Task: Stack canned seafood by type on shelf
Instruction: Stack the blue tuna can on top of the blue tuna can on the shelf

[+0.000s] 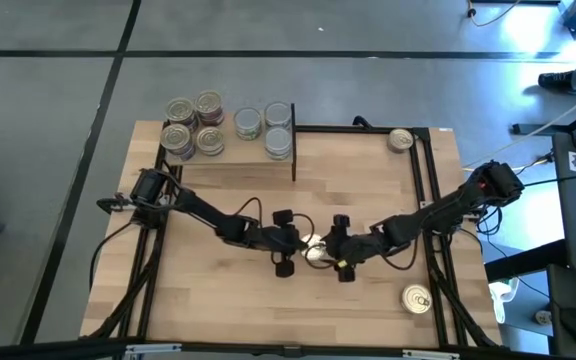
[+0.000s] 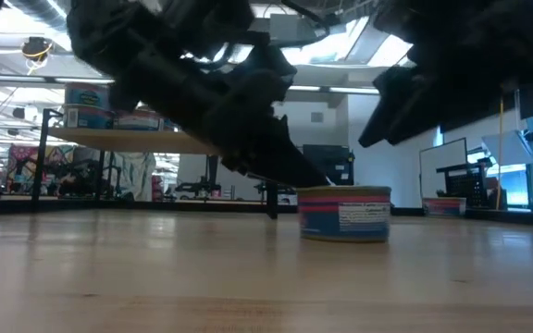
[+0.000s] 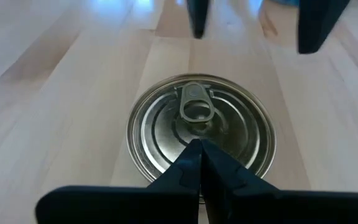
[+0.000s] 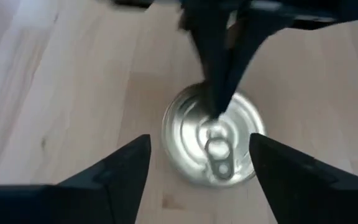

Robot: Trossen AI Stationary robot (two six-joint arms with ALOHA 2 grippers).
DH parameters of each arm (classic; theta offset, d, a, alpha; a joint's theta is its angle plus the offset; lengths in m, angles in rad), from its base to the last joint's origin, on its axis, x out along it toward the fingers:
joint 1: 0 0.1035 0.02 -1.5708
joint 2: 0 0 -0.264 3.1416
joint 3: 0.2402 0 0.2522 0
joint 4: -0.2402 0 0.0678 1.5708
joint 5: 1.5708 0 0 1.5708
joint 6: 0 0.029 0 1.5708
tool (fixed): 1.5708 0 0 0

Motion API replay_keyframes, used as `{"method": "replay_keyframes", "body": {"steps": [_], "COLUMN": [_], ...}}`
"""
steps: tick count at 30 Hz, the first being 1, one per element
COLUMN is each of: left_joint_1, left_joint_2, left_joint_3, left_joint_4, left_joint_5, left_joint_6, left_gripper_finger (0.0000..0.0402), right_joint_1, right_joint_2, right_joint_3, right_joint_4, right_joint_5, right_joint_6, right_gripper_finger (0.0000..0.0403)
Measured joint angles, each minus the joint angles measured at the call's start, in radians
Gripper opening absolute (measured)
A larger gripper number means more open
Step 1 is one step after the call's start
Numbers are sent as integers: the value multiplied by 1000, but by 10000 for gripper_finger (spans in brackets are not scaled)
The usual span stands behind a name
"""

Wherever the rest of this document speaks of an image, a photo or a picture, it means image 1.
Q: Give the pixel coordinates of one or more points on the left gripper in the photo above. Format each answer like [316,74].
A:
[283,240]

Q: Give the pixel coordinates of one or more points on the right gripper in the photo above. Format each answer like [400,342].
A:
[344,247]

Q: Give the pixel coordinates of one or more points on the blue salmon can pull-tab lid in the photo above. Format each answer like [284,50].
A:
[180,110]
[210,140]
[175,136]
[209,102]
[400,140]
[314,247]
[416,298]

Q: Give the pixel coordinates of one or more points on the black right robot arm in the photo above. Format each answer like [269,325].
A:
[443,210]

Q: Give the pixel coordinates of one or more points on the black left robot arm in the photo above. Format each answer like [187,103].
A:
[203,210]

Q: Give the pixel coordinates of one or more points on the black-framed wooden shelf riser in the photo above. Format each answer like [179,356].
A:
[238,152]

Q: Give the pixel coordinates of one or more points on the white plastic object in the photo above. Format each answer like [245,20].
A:
[500,297]

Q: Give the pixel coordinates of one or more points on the grey power outlet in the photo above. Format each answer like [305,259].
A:
[543,316]

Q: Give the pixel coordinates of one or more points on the person's shoe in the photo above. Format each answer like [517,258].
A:
[553,80]

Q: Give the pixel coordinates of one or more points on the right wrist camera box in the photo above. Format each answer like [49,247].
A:
[370,245]

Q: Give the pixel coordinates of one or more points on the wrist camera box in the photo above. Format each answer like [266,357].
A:
[370,245]
[240,231]

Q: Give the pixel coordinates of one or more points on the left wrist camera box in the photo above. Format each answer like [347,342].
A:
[240,231]

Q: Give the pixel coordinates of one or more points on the black aluminium table frame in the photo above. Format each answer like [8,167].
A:
[343,129]

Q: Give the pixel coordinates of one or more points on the silver frame bracket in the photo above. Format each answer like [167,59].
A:
[148,348]
[430,355]

